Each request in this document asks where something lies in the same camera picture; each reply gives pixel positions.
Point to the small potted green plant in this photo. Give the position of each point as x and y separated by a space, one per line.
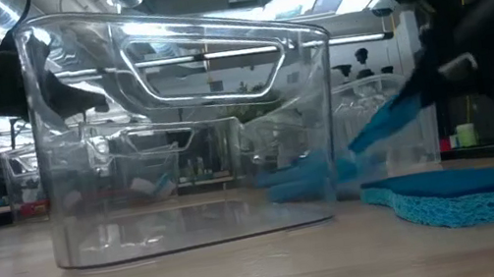
251 103

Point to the small red object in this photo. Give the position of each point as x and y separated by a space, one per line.
445 145

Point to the horizontal metal crossbar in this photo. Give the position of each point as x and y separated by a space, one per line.
238 52

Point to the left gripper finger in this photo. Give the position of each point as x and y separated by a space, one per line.
14 81
72 101

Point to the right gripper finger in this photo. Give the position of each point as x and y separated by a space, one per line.
457 68
429 65

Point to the pale green cup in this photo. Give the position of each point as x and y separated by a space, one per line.
466 135

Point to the clear soap pump bottle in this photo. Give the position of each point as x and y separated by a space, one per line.
343 71
387 69

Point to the small clear dropper bottle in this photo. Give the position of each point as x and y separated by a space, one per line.
363 63

